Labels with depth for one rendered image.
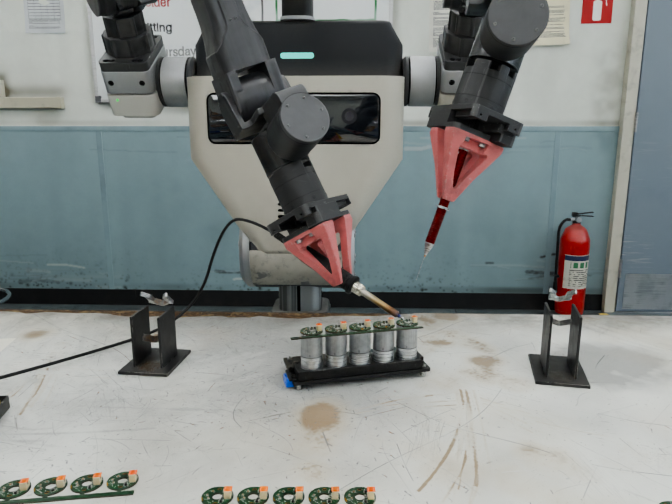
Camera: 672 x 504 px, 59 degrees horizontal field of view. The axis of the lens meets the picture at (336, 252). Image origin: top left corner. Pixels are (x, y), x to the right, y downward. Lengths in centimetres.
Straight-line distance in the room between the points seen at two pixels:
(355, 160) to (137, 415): 58
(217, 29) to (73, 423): 45
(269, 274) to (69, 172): 259
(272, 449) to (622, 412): 35
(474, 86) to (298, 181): 22
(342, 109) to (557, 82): 243
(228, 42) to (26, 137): 299
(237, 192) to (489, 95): 53
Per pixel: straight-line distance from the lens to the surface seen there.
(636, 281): 361
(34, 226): 373
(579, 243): 329
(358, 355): 67
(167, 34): 336
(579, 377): 74
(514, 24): 62
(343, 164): 104
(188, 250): 342
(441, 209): 68
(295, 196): 71
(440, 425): 61
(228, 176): 106
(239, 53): 74
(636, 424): 67
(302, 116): 66
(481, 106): 64
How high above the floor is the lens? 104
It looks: 13 degrees down
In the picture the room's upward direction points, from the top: straight up
